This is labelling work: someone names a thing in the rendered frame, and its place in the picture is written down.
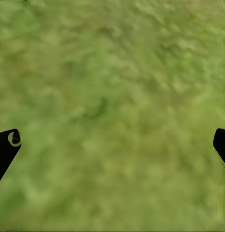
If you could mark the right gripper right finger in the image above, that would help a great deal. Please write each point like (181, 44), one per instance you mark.
(219, 142)

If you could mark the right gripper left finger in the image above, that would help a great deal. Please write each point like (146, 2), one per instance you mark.
(10, 143)

